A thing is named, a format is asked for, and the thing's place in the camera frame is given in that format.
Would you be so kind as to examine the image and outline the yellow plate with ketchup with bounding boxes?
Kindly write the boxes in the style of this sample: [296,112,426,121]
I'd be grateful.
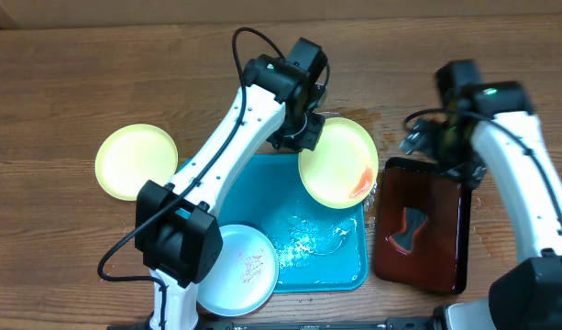
[298,117,379,209]

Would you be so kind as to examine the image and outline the light blue plate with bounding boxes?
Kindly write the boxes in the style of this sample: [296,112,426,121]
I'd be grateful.
[198,225,279,317]

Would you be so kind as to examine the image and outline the yellow-green plate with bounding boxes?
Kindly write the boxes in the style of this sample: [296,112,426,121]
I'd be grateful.
[94,124,178,201]

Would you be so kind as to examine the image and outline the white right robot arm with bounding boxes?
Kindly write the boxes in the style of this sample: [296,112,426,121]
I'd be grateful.
[400,60,562,330]

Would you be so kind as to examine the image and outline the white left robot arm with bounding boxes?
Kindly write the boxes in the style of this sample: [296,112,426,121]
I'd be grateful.
[133,38,328,329]

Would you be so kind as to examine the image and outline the teal plastic tray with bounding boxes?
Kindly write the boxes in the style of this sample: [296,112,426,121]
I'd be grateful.
[177,152,369,294]

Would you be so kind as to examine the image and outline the dark brown tray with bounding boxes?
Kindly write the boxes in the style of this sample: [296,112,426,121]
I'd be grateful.
[372,157,472,294]

